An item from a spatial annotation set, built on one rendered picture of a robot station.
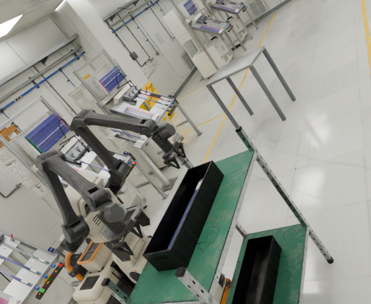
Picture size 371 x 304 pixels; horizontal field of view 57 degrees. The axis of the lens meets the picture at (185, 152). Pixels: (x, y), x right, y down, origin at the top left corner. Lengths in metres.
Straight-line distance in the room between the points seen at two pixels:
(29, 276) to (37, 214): 2.33
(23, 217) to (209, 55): 5.04
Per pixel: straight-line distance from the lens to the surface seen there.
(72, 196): 1.84
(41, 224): 5.58
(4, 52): 6.39
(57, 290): 3.73
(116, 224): 1.35
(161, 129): 1.63
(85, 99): 5.09
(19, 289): 3.31
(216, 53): 7.89
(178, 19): 7.92
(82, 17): 7.03
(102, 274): 2.25
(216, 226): 1.51
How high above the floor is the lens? 1.76
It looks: 20 degrees down
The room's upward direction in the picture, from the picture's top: 38 degrees counter-clockwise
